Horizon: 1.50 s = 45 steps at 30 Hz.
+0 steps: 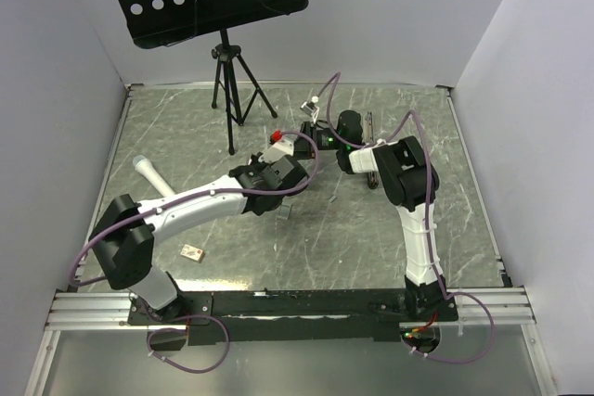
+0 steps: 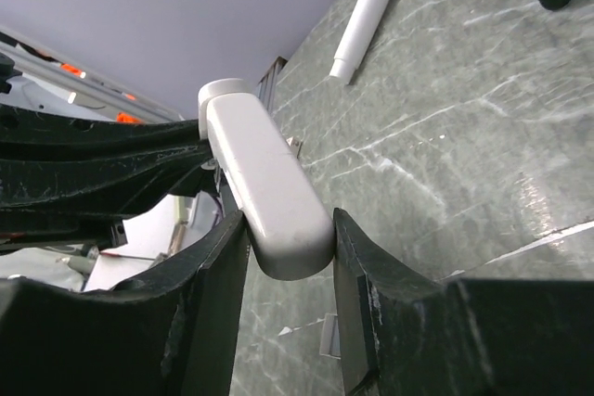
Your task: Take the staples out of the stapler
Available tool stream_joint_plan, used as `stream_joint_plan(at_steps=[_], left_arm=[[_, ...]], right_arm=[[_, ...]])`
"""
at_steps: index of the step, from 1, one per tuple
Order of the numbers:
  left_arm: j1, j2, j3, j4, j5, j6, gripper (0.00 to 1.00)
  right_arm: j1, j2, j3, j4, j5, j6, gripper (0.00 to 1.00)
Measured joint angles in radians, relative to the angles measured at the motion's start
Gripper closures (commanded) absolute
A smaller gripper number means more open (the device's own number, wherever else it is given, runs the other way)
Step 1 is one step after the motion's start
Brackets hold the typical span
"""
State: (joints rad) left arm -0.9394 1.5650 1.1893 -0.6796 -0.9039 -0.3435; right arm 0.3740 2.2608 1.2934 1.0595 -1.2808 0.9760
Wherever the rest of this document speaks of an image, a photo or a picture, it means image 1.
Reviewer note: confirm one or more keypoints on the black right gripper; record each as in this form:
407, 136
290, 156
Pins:
305, 148

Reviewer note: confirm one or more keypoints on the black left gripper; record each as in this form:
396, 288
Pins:
261, 165

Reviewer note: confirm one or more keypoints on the white cylinder tube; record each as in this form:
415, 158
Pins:
145, 167

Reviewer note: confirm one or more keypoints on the aluminium rail frame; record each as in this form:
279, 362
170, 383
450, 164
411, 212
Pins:
505, 306

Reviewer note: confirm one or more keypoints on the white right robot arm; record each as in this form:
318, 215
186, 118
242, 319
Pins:
409, 182

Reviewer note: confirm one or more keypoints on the grey staple tray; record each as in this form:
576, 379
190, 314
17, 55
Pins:
284, 212

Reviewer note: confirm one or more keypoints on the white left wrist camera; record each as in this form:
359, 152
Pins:
280, 147

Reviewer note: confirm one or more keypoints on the small staple box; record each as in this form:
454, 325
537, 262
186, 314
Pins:
192, 253

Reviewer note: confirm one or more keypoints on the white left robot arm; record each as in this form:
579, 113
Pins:
127, 233

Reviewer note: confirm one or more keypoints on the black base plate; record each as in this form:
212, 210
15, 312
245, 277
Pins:
274, 315

